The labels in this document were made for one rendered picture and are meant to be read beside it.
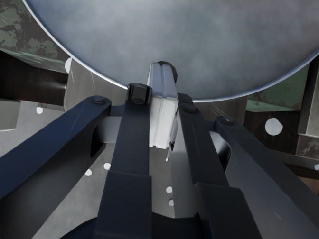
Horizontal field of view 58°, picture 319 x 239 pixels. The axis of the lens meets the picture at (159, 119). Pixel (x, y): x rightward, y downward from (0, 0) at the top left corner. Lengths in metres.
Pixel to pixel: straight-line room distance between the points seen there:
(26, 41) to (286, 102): 0.33
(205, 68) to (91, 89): 0.09
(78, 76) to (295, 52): 0.17
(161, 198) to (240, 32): 0.86
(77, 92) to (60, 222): 0.89
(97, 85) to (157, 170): 0.82
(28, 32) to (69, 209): 0.77
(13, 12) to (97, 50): 0.19
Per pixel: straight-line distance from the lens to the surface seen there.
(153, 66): 0.20
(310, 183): 0.79
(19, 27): 0.39
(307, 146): 0.45
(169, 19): 0.23
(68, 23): 0.23
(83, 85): 0.22
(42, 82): 0.66
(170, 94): 0.15
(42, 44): 0.38
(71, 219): 1.08
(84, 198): 1.05
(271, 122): 0.40
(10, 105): 0.50
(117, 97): 0.22
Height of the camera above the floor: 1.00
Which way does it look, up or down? 85 degrees down
